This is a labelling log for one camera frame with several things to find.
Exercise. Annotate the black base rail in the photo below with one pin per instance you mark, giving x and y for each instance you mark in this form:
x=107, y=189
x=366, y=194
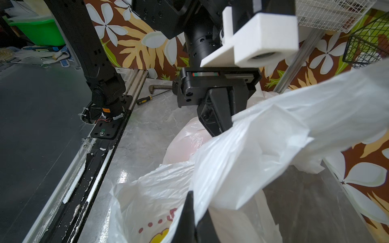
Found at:
x=64, y=215

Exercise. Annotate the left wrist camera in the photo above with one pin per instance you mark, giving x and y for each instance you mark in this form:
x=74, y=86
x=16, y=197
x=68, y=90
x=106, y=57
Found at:
x=265, y=39

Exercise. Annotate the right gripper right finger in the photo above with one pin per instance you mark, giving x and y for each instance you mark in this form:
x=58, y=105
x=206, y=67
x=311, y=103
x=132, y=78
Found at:
x=205, y=230

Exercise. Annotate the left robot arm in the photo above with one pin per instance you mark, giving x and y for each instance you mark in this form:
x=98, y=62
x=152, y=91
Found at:
x=161, y=35

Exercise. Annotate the white plastic bag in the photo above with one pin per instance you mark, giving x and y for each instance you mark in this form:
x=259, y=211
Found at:
x=228, y=173
x=187, y=142

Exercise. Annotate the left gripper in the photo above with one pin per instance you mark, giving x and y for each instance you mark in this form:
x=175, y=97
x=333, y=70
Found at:
x=212, y=88

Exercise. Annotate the green plastic bin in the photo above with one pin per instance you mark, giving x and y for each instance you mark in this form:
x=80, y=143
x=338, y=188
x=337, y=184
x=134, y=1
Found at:
x=41, y=30

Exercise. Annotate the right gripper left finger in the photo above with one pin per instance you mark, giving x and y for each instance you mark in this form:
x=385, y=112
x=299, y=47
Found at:
x=186, y=230

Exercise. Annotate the black wire basket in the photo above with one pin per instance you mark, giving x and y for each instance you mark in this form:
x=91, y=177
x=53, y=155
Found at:
x=368, y=44

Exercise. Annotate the screwdriver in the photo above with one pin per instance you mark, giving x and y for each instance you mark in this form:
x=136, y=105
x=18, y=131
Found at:
x=143, y=100

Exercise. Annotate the white wire basket left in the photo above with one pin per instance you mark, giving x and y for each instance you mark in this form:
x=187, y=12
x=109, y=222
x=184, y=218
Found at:
x=334, y=15

